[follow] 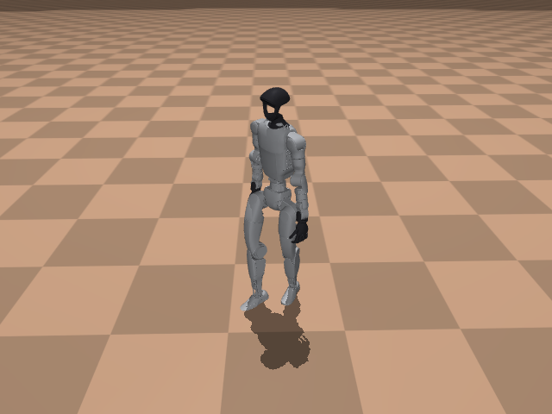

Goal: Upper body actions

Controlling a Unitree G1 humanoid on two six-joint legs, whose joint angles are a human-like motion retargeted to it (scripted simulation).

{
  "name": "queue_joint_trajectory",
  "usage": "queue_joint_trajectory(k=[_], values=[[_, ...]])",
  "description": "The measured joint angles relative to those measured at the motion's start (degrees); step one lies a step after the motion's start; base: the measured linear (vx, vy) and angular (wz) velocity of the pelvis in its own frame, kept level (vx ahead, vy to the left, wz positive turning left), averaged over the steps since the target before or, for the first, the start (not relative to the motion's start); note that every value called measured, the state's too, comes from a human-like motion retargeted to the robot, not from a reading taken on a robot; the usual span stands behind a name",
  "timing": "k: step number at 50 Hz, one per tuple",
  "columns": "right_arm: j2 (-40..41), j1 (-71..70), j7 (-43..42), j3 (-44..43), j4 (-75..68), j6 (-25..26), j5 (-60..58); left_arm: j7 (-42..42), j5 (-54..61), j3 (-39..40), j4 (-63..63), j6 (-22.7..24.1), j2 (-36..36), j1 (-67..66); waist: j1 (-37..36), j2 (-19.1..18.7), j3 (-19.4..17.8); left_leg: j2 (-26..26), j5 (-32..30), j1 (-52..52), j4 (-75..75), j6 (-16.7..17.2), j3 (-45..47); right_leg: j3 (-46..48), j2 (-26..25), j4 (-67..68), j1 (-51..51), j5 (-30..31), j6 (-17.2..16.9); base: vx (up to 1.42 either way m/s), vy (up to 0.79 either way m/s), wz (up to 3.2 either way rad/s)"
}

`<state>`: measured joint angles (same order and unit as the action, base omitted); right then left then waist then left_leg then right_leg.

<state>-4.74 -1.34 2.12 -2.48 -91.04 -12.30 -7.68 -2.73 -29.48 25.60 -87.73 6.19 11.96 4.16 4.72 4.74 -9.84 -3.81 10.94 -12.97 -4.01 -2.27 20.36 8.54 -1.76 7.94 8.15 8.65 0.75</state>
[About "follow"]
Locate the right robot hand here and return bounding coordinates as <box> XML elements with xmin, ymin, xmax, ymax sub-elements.
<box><xmin>249</xmin><ymin>182</ymin><xmax>261</xmax><ymax>196</ymax></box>

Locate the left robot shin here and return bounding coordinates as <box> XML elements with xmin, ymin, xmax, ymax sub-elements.
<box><xmin>284</xmin><ymin>247</ymin><xmax>300</xmax><ymax>290</ymax></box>

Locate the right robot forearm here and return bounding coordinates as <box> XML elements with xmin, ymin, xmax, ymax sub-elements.
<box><xmin>250</xmin><ymin>160</ymin><xmax>263</xmax><ymax>190</ymax></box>

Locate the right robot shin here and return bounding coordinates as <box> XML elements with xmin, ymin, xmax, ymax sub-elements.
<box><xmin>247</xmin><ymin>250</ymin><xmax>266</xmax><ymax>298</ymax></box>

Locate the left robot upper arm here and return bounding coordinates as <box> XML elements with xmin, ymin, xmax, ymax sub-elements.
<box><xmin>285</xmin><ymin>132</ymin><xmax>306</xmax><ymax>187</ymax></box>

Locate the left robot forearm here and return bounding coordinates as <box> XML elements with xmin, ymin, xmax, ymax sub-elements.
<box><xmin>294</xmin><ymin>174</ymin><xmax>309</xmax><ymax>220</ymax></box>

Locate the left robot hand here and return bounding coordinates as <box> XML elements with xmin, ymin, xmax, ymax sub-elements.
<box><xmin>289</xmin><ymin>211</ymin><xmax>308</xmax><ymax>243</ymax></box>

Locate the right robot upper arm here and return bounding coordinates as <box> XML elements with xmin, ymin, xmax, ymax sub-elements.
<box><xmin>249</xmin><ymin>118</ymin><xmax>266</xmax><ymax>164</ymax></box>

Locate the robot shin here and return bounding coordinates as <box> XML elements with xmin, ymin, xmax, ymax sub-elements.
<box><xmin>247</xmin><ymin>250</ymin><xmax>266</xmax><ymax>298</ymax></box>
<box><xmin>284</xmin><ymin>247</ymin><xmax>300</xmax><ymax>290</ymax></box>

